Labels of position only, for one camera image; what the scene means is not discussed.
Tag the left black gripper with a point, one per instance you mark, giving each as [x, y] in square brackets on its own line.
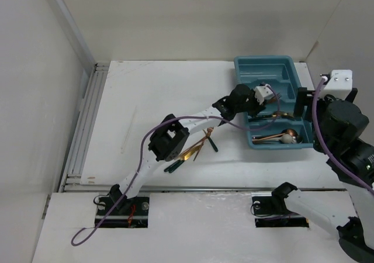
[257, 107]

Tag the silver round spoon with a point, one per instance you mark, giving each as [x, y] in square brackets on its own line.
[298, 139]

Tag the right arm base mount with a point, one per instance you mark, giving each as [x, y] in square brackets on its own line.
[270, 210]

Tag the gold knife green handle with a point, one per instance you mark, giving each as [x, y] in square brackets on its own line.
[185, 156]

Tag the white plastic spoon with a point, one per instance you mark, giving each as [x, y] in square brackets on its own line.
[285, 139]

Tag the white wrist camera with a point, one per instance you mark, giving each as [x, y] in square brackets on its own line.
[338, 81]
[262, 94]

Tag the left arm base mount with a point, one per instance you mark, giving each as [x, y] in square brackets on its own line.
[133, 217]

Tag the copper spoon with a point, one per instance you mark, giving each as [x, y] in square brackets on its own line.
[291, 132]

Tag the aluminium rail frame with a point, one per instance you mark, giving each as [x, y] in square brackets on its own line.
[87, 110]

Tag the rose copper fork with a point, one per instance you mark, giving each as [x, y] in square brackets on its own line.
[201, 145]

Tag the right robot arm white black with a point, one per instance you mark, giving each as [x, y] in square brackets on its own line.
[337, 126]

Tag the gold fork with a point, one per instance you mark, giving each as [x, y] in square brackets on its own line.
[213, 144]

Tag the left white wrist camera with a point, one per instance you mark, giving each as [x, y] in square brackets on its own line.
[262, 94]

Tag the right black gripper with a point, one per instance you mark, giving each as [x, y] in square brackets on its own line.
[303, 99]

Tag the blue plastic cutlery tray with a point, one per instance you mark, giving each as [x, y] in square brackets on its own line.
[280, 73]

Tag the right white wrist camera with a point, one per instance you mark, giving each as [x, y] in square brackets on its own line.
[338, 81]

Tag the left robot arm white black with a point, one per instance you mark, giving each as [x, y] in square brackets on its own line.
[166, 141]

